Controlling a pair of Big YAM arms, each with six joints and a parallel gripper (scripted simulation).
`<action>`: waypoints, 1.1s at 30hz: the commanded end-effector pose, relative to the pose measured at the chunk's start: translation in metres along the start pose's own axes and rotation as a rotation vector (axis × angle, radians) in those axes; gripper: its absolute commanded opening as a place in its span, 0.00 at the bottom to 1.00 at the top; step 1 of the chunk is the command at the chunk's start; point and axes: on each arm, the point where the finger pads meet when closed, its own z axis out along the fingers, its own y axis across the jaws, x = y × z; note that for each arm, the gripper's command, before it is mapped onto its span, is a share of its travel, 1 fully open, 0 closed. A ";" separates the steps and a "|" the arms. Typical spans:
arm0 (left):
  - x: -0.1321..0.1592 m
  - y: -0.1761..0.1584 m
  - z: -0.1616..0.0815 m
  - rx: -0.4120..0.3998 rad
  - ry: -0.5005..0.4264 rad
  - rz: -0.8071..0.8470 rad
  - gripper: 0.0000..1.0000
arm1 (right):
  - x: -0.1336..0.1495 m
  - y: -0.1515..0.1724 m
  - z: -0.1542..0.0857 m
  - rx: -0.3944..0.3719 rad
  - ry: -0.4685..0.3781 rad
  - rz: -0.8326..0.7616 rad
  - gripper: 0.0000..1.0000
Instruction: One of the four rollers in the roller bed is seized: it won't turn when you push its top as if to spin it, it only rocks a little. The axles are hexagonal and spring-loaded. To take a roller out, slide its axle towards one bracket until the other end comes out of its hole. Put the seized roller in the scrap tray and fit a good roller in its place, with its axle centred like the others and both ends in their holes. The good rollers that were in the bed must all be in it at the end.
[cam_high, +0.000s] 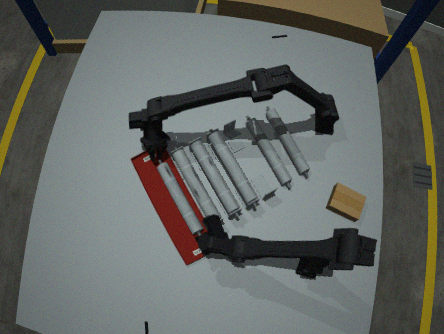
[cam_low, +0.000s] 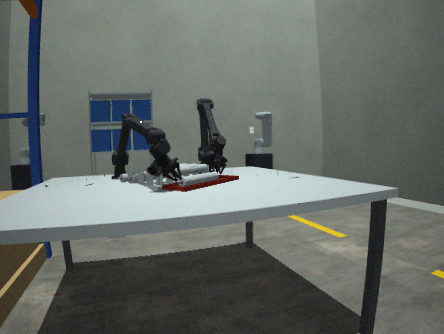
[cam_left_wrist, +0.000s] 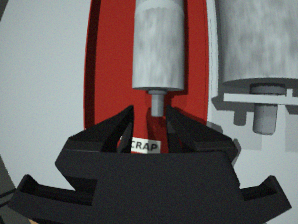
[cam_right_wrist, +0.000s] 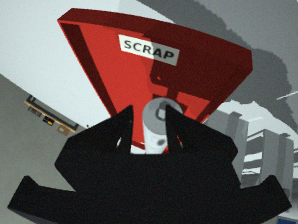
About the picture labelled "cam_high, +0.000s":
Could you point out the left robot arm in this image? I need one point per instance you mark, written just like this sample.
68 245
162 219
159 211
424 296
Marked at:
342 247

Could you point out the red scrap tray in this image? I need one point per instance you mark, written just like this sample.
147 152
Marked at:
165 206

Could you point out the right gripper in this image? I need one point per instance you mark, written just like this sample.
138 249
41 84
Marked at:
155 141

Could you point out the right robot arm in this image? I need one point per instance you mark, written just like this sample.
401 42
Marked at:
267 81

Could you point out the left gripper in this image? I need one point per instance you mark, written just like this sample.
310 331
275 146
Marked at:
203 252

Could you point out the brown cardboard box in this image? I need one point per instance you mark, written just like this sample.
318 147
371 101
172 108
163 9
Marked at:
346 202

